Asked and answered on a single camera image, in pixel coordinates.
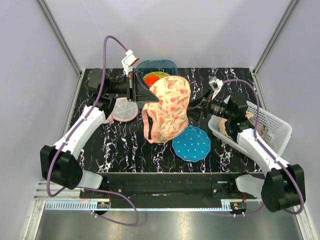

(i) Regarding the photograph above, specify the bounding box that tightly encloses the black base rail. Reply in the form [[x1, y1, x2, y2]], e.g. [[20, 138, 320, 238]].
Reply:
[[79, 171, 266, 210]]

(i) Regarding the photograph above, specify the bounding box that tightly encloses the white plastic basket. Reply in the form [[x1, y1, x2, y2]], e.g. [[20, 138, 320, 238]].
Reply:
[[208, 108, 293, 157]]

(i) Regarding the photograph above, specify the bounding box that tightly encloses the blue dotted plate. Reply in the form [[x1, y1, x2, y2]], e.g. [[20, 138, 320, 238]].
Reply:
[[172, 126, 211, 163]]

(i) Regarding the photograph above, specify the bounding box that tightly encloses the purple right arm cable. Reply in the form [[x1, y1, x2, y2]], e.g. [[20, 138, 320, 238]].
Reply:
[[219, 78, 306, 216]]

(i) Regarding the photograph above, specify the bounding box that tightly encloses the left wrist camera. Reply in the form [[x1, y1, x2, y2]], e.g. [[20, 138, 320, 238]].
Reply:
[[121, 49, 139, 75]]

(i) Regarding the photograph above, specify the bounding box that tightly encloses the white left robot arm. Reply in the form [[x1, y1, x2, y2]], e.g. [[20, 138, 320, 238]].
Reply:
[[40, 70, 159, 198]]

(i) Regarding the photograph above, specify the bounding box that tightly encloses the beige bra in basket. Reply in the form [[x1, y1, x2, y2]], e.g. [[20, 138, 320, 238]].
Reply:
[[218, 111, 269, 143]]

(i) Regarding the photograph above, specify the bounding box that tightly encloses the teal transparent plastic tray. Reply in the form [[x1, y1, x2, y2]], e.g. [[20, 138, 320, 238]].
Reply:
[[136, 59, 179, 77]]

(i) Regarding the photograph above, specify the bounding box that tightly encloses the green dotted plate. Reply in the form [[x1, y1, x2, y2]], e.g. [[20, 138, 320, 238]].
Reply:
[[143, 71, 170, 79]]

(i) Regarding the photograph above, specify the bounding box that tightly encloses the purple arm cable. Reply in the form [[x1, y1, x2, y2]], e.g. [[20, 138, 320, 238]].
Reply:
[[219, 78, 306, 216], [46, 35, 131, 198]]

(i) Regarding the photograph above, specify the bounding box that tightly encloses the round pink mesh laundry bag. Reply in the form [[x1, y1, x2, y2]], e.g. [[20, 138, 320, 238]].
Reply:
[[103, 97, 139, 124]]

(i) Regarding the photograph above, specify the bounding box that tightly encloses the orange mug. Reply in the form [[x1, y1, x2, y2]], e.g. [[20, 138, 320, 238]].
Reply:
[[144, 75, 160, 87]]

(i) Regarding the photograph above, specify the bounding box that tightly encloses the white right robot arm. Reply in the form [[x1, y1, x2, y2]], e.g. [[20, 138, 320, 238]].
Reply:
[[187, 91, 306, 215]]

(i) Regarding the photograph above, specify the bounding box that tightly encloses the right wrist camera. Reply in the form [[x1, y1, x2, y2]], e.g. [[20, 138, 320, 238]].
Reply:
[[209, 77, 224, 96]]

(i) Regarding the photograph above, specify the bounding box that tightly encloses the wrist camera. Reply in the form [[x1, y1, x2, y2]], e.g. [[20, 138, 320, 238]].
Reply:
[[121, 49, 139, 75], [209, 77, 224, 96]]

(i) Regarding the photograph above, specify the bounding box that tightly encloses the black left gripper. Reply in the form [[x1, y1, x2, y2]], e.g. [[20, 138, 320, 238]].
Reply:
[[105, 71, 160, 103]]

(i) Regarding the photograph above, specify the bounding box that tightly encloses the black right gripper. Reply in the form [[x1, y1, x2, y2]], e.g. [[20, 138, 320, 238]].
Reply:
[[181, 88, 233, 124]]

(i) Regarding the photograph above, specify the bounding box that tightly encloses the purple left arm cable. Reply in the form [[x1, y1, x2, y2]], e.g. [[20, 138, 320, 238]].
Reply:
[[46, 35, 131, 198]]

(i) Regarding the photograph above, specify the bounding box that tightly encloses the floral mesh laundry bag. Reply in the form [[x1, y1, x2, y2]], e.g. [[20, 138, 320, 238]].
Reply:
[[141, 75, 191, 144]]

